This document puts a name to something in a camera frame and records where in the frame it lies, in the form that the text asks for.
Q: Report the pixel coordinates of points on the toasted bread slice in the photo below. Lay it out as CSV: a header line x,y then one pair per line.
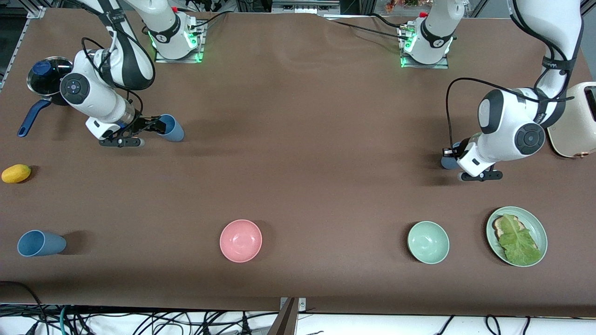
x,y
499,228

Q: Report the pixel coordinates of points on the blue plastic cup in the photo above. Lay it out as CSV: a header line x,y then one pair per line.
x,y
448,163
46,244
174,132

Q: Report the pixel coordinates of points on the green lettuce leaf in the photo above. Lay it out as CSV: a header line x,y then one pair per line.
x,y
519,244

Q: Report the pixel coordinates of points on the yellow lemon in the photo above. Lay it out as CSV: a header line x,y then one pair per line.
x,y
16,173

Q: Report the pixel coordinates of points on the colourful toy items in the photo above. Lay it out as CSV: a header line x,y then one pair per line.
x,y
400,4

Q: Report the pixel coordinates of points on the aluminium frame corner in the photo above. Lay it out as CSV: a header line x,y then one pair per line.
x,y
37,11

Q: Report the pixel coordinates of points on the metal table clamp bracket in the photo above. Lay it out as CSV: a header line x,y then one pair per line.
x,y
301,304

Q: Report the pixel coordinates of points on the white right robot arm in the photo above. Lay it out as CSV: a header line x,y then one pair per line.
x,y
93,100

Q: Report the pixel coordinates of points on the green ribbed plate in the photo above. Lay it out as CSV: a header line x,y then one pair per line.
x,y
535,228

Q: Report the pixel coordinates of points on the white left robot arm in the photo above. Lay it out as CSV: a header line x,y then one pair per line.
x,y
507,121

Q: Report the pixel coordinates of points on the cream white toaster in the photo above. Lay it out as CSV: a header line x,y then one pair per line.
x,y
572,135

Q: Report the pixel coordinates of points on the glass lid with blue knob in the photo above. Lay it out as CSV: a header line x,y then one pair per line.
x,y
49,74

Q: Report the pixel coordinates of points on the mint green bowl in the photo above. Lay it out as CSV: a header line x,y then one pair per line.
x,y
428,242

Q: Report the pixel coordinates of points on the pink bowl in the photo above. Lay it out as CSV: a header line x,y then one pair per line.
x,y
240,240

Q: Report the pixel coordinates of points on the dark metal bar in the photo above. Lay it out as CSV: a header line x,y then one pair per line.
x,y
285,321

